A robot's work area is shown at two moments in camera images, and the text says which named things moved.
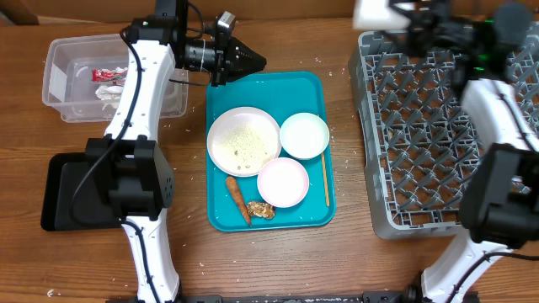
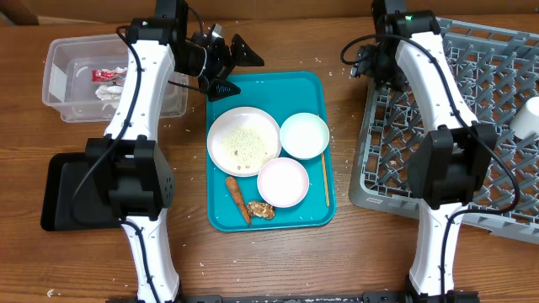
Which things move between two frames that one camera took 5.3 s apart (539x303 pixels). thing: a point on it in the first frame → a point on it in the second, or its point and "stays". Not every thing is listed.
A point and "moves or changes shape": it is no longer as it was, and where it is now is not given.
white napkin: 110,95 stays
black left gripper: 228,59 → 224,62
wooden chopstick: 325,179 stays
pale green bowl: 304,135 stays
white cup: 380,14 moves or changes shape
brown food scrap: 261,209 stays
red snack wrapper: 106,75 stays
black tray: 75,197 stays
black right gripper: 431,27 → 365,66
